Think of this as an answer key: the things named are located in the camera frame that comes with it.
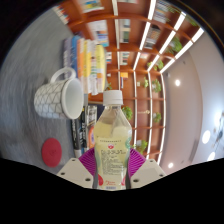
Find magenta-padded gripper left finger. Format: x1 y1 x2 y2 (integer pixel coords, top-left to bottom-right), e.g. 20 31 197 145
56 148 98 189

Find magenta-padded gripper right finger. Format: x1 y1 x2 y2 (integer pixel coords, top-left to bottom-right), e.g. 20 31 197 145
129 148 167 189

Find clear bottle with yellow drink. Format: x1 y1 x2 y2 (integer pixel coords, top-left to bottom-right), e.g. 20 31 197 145
93 89 133 191

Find flat round red coaster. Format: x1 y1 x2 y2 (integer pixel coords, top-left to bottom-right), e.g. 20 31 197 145
41 137 63 168

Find ceiling air vent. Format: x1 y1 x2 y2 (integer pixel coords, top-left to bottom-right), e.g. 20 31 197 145
188 139 201 163

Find ceiling lamp with round bulbs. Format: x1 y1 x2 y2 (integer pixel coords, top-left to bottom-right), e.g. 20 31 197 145
201 109 224 163

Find white mug with line pattern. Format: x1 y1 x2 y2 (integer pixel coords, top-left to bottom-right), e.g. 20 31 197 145
33 66 85 120

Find recessed ceiling lights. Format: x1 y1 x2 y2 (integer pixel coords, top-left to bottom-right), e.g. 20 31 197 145
167 78 182 169

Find orange wooden shelf unit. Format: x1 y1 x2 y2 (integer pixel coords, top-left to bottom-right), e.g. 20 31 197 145
53 0 205 166

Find stack of colourful books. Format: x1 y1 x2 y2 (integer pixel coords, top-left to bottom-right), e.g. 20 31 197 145
62 34 108 96

